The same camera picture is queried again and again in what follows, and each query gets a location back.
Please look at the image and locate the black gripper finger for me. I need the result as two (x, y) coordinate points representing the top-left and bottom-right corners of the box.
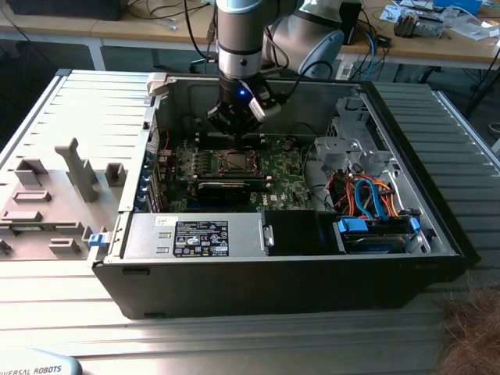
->
(205, 102), (242, 148)
(239, 105), (263, 148)

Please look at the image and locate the metal socket cover frame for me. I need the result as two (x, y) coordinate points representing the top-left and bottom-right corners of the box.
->
(217, 149), (262, 173)

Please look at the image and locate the CPU socket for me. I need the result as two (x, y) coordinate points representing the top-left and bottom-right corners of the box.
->
(216, 149), (262, 175)

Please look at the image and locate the green motherboard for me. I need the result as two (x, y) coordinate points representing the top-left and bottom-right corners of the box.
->
(158, 134), (316, 214)

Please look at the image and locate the black graphics card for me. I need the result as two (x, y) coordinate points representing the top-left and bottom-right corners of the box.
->
(193, 177), (271, 208)

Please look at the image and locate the silver metal drive cage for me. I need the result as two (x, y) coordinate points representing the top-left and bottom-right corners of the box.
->
(312, 95), (395, 177)

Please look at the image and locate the wooden desk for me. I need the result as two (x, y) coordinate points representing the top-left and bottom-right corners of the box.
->
(0, 0), (220, 71)
(339, 0), (500, 71)

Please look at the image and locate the silver power supply unit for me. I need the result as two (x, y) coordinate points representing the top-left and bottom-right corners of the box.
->
(120, 212), (270, 261)

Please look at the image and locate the black upright box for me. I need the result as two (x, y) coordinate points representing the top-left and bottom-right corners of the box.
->
(339, 1), (363, 45)

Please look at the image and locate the black open PC case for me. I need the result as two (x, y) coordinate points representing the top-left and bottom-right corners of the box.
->
(91, 72), (480, 320)

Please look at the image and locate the hard disk in blue carrier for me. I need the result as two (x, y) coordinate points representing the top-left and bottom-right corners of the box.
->
(331, 216), (423, 255)

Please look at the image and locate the grey parts rack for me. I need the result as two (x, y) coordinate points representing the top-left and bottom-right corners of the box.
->
(0, 137), (128, 262)

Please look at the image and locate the copper finned heat sink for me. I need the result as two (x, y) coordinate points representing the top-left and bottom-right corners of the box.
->
(393, 11), (421, 38)

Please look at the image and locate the black box on desk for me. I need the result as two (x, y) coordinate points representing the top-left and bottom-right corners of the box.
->
(7, 0), (126, 21)

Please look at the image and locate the grey metal device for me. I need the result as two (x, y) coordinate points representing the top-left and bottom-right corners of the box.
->
(420, 19), (446, 38)

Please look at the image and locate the blue box on desk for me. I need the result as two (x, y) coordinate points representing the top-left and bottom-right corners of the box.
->
(433, 0), (482, 15)

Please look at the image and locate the brown-haired person's head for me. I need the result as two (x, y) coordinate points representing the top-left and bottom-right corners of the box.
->
(437, 273), (500, 375)

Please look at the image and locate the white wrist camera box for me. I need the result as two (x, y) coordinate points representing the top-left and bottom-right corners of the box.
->
(240, 79), (283, 123)

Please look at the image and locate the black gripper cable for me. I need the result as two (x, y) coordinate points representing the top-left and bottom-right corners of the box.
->
(263, 27), (334, 105)

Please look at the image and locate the grey wire bundle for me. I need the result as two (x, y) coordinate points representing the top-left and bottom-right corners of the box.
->
(302, 144), (337, 214)

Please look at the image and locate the blue flat wire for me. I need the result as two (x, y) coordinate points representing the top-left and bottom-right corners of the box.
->
(353, 174), (386, 222)

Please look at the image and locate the orange wire bundle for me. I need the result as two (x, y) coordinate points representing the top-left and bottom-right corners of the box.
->
(327, 171), (399, 218)

